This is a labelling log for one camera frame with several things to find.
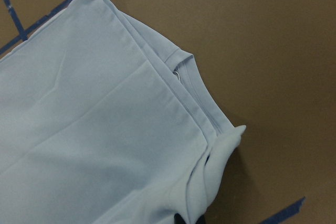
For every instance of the light blue t-shirt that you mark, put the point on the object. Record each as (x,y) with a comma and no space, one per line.
(104,120)

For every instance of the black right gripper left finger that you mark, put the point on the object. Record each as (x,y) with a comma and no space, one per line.
(178,219)

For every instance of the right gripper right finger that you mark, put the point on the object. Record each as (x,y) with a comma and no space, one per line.
(201,220)

